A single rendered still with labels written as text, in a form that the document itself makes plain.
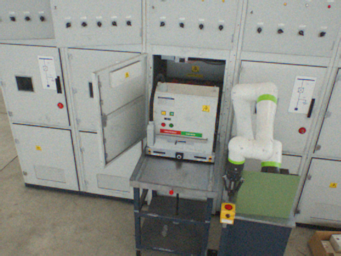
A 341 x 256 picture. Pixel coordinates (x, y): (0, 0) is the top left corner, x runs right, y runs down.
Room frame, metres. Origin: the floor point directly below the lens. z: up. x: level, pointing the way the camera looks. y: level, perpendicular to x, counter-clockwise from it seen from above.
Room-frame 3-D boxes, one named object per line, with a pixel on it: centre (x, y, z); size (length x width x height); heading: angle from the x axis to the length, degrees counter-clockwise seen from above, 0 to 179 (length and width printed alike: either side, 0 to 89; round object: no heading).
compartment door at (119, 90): (2.11, 0.35, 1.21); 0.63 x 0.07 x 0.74; 151
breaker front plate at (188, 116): (1.97, -0.09, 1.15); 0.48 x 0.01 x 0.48; 80
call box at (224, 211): (1.39, -0.38, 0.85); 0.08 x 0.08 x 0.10; 81
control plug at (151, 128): (1.94, 0.13, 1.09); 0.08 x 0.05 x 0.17; 170
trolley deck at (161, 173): (1.97, -0.09, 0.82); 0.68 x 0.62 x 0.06; 171
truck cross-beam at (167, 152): (1.99, -0.10, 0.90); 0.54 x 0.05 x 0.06; 80
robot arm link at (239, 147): (1.39, -0.39, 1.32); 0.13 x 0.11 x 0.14; 76
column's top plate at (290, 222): (1.60, -0.65, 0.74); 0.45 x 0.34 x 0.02; 79
